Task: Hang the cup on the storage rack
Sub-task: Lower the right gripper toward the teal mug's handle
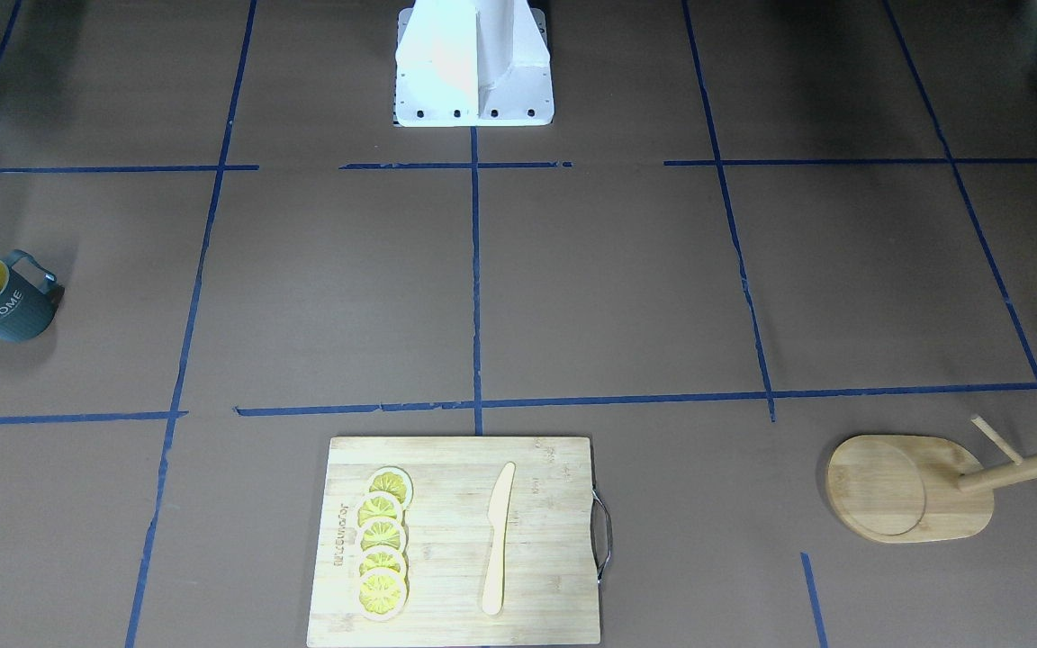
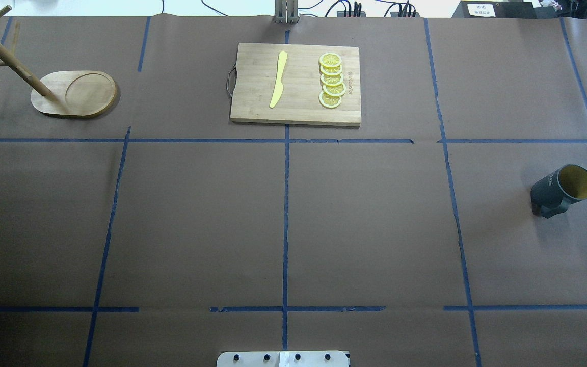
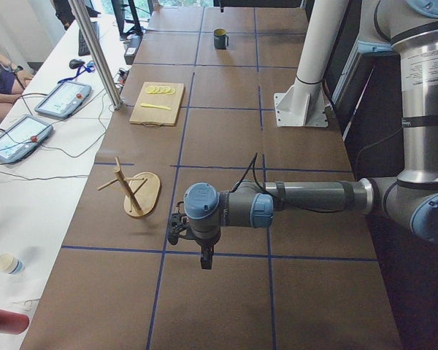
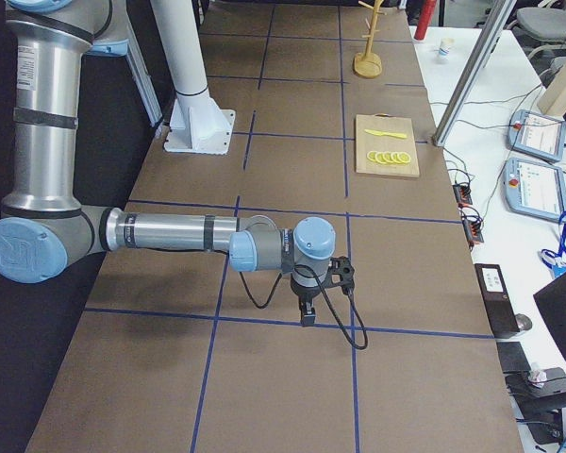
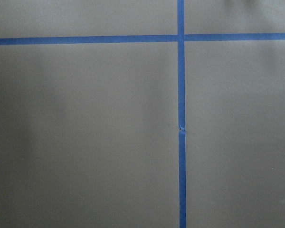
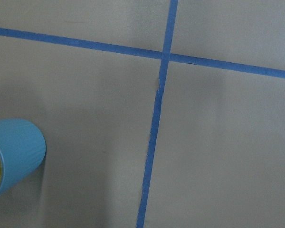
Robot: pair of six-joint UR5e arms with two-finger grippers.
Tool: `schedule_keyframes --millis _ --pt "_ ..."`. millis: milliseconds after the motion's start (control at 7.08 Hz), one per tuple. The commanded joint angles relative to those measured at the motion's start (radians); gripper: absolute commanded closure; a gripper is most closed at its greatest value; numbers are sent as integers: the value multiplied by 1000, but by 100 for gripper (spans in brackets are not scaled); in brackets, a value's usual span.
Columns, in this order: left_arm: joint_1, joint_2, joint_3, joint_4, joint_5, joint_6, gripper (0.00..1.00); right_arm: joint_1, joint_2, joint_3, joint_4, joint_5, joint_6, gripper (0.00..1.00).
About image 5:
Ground blue tape line horizontal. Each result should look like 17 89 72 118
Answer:
0 33 285 46

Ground blue tape line vertical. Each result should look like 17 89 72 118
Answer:
177 0 186 228

